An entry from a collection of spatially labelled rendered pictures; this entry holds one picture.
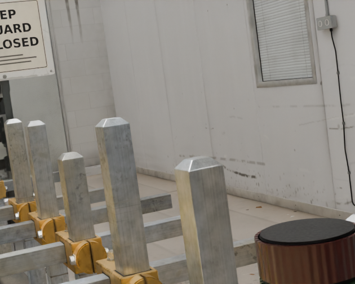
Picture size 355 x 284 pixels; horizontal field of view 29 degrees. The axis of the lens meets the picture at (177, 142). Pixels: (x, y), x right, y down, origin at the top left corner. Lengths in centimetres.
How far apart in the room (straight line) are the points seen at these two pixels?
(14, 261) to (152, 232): 24
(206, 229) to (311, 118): 466
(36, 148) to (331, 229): 99
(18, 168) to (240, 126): 480
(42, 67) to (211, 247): 232
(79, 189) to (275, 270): 75
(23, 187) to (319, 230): 125
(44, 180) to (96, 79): 825
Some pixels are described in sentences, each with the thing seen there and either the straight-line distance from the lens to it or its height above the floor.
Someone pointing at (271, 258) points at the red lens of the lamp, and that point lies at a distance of 39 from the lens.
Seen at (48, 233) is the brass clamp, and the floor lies 95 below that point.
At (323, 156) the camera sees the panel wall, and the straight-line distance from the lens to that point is 523.
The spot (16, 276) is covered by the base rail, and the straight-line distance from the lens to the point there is 207.
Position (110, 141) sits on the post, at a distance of 86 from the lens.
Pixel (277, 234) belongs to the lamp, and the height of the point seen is 111.
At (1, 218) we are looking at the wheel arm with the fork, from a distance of 164.
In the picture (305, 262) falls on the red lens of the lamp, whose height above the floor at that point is 110.
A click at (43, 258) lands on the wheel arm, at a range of 116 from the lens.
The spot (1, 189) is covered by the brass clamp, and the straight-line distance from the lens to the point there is 207.
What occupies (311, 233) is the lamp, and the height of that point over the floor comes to 111.
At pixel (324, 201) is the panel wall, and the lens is 534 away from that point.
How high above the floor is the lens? 121
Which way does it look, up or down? 6 degrees down
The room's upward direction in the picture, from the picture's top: 8 degrees counter-clockwise
